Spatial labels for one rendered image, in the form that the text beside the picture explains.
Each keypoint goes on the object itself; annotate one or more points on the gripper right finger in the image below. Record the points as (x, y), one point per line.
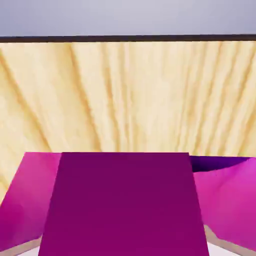
(222, 249)

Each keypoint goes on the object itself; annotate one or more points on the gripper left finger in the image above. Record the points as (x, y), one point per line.
(26, 250)

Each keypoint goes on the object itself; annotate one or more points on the small magenta cube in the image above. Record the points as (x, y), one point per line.
(124, 204)

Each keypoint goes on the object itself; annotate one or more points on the large pink box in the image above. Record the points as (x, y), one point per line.
(24, 200)

